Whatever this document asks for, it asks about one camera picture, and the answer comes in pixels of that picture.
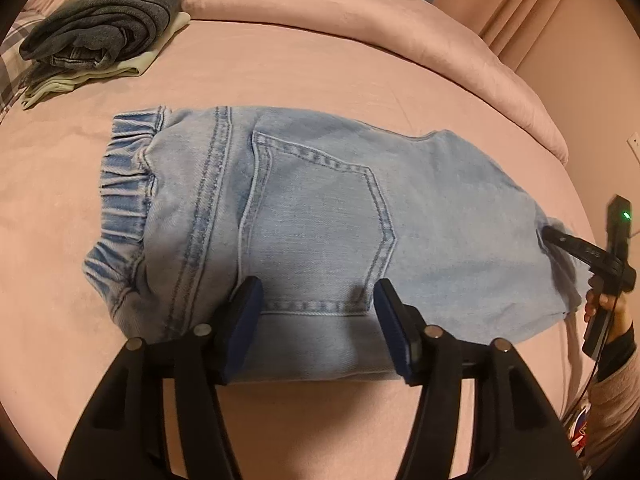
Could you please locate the white wall power strip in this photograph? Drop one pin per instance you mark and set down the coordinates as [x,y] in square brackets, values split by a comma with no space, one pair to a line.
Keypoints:
[634,145]

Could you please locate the bed with pink sheet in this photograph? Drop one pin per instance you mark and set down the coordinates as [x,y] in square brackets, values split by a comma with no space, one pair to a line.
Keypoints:
[310,80]

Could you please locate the light blue denim pants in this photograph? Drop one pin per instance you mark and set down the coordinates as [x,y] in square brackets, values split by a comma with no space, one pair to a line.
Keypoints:
[320,220]

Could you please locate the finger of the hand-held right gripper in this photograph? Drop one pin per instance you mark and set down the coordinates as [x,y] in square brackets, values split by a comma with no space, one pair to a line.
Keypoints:
[575,247]

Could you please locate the cream folded cloth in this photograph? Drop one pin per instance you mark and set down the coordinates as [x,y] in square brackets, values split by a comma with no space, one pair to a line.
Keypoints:
[132,62]

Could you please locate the pink curtain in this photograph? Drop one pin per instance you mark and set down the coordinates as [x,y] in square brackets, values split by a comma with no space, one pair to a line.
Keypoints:
[520,5]

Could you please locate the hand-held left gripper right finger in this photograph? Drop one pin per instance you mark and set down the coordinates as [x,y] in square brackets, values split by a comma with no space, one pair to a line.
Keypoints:
[393,325]

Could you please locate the dark grey folded garment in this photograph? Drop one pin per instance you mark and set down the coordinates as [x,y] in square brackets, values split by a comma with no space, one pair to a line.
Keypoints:
[110,15]

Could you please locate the person's right forearm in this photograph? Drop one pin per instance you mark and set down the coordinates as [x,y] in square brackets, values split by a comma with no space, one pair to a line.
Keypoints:
[617,390]

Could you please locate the pink duvet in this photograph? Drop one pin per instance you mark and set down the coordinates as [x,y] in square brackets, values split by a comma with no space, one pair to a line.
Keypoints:
[380,35]

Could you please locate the person's right hand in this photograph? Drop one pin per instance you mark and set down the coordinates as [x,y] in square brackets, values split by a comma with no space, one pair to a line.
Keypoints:
[611,305]

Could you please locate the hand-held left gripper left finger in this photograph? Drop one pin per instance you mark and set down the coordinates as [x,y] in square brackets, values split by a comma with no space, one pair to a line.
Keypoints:
[247,321]

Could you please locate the colourful printed packet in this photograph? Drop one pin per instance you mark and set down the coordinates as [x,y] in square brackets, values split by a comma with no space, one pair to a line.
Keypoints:
[582,427]

